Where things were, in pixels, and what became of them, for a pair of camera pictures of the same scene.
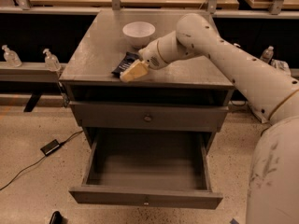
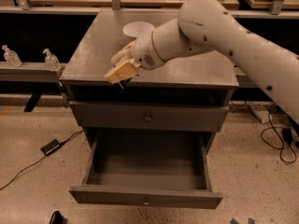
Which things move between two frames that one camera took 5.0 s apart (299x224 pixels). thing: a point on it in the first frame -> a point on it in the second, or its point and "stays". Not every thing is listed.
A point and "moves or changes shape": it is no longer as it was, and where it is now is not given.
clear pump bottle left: (51, 61) stays
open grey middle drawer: (148, 167) stays
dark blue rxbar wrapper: (128, 59) moves or changes shape
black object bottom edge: (57, 218) stays
